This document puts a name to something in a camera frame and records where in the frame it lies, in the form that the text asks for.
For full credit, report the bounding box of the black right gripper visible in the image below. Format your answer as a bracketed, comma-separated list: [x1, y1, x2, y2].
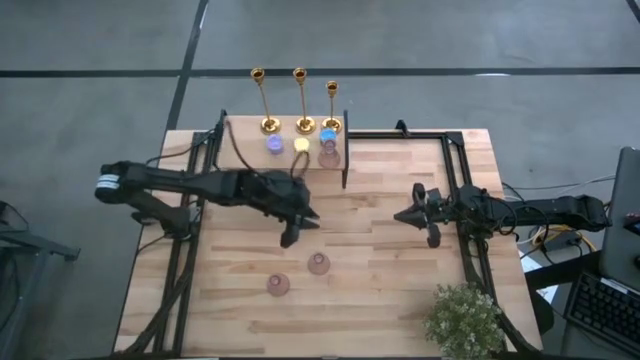
[393, 182, 457, 250]

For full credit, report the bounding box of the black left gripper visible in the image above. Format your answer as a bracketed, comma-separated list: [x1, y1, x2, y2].
[259, 169, 322, 250]

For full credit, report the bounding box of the pink ribbed glass candle holder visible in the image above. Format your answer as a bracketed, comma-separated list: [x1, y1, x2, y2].
[266, 272, 292, 298]
[307, 251, 332, 277]
[318, 139, 342, 170]

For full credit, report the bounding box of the tall gold candlestick holder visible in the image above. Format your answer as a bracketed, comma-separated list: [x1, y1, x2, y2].
[292, 66, 317, 135]
[249, 67, 282, 135]

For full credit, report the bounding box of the short gold candlestick holder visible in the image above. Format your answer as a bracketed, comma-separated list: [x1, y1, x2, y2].
[320, 79, 344, 133]

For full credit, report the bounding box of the artificial plant with white flowers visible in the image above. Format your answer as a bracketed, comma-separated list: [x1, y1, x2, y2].
[423, 281, 506, 360]

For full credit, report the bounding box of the white paper sheet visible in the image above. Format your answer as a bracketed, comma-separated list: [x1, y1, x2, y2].
[518, 249, 560, 305]

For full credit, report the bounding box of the black power adapter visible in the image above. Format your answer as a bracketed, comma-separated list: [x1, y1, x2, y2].
[542, 233, 584, 254]

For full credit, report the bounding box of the grey laptop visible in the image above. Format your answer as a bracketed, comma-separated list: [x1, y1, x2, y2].
[598, 145, 640, 292]

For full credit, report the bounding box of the black keyboard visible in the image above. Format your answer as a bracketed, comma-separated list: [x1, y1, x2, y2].
[564, 269, 640, 355]

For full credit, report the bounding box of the grey metal stand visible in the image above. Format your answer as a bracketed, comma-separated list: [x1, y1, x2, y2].
[0, 199, 81, 360]

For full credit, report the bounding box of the black aluminium rig frame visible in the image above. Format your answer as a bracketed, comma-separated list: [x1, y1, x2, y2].
[114, 112, 544, 360]

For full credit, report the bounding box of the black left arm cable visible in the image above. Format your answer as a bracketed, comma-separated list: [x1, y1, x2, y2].
[144, 117, 314, 179]

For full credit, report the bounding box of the yellow cable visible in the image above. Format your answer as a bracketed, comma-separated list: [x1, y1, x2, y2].
[532, 199, 612, 254]

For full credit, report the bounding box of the white cable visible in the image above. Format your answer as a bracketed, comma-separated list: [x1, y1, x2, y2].
[519, 173, 617, 246]

